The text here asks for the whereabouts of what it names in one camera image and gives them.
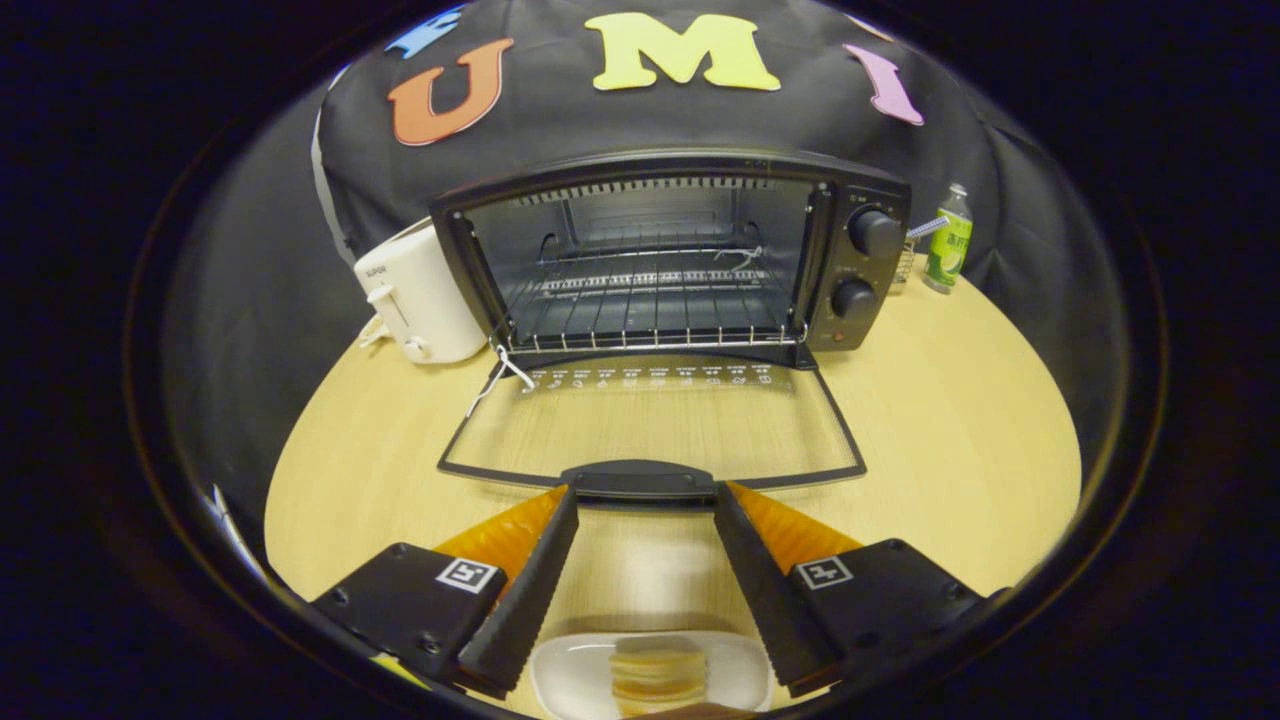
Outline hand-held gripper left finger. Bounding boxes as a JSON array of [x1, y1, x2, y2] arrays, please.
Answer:
[[312, 485, 581, 698]]

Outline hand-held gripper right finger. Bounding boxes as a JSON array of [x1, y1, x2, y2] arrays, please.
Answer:
[[714, 481, 1006, 698]]

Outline golden bread roll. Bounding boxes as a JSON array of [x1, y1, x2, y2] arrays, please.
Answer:
[[608, 637, 709, 716]]

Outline black toaster oven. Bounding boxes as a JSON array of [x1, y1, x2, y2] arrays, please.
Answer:
[[430, 150, 913, 501]]

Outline white pop-up toaster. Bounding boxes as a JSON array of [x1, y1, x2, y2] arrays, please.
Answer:
[[353, 220, 489, 365]]

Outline white plate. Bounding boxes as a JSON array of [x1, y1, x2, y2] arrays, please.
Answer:
[[530, 630, 773, 720]]

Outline green label bottle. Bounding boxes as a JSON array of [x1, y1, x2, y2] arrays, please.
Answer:
[[922, 183, 974, 294]]

